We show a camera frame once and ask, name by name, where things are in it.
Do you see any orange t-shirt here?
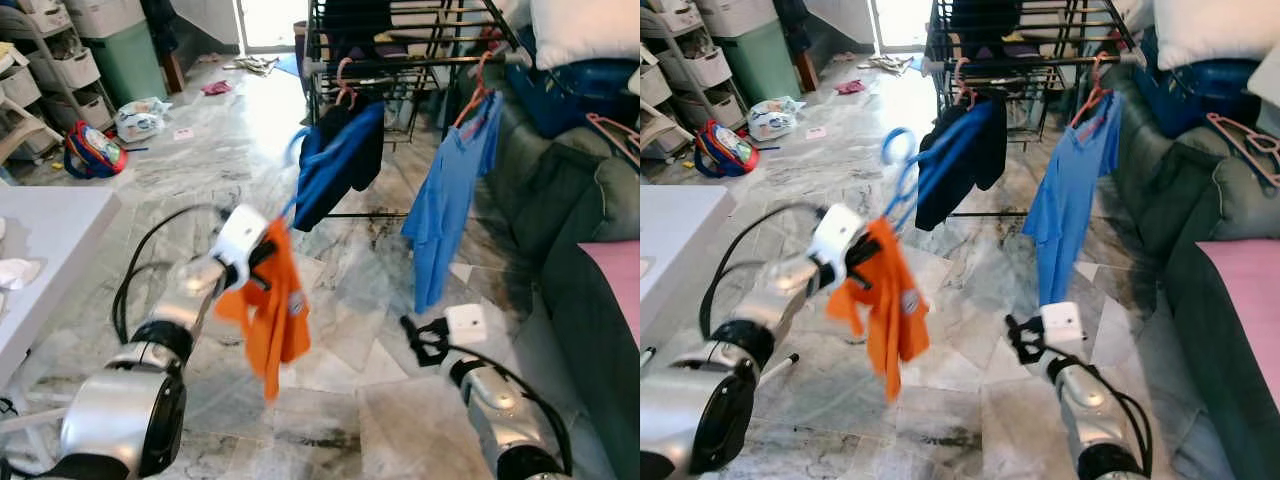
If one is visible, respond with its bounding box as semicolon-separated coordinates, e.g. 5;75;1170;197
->
214;218;313;404
825;216;932;404

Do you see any blue plastic hanger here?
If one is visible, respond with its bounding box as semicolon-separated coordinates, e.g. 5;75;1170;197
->
880;98;996;237
283;100;386;227

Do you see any pale plastic hanger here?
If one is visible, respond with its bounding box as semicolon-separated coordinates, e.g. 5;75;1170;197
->
954;57;980;109
334;57;359;109

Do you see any salmon pink plastic hanger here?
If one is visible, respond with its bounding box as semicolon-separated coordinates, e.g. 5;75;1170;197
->
1205;112;1280;189
585;112;641;167
455;52;499;129
1070;52;1114;129

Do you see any black garment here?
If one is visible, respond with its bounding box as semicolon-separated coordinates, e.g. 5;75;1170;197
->
293;98;388;233
914;95;1009;233

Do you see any clear plastic bag of packs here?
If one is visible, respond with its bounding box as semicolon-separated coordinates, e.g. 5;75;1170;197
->
113;97;173;144
745;96;806;143

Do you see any red and blue backpack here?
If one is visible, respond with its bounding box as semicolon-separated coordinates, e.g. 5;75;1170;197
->
63;120;129;181
695;118;760;179

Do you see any pink cushion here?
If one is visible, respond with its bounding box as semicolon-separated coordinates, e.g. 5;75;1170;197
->
578;240;641;347
1197;238;1280;413

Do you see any green cabinet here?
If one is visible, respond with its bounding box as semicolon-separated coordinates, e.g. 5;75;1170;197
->
720;20;801;106
88;20;169;106

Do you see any dark hanging garment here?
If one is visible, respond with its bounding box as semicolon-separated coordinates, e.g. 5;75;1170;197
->
140;0;181;57
772;0;813;57

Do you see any white drawer unit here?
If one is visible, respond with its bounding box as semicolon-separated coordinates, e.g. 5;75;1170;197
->
640;0;749;161
0;0;116;166

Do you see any black metal drying rack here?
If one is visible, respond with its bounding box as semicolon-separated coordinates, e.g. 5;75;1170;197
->
924;0;1147;219
300;0;536;219

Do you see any dark navy garment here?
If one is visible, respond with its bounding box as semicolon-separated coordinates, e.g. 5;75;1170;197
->
950;0;1026;53
320;0;396;53

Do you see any dark blue bag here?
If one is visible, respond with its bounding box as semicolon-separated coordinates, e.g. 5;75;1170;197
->
1135;55;1263;139
510;55;641;139

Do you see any white pillow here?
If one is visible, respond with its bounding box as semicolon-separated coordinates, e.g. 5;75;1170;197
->
528;0;641;71
1150;0;1280;71

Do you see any white storage box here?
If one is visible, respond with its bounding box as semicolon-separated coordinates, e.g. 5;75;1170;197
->
1245;42;1280;113

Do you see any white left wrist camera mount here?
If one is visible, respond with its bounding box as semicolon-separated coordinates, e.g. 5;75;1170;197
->
212;204;269;289
808;203;866;293

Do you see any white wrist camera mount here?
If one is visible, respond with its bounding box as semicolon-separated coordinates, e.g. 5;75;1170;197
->
808;203;866;293
212;204;269;289
445;304;490;349
1040;302;1087;359

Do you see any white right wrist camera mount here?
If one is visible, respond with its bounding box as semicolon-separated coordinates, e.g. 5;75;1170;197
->
1040;302;1087;359
445;304;490;349

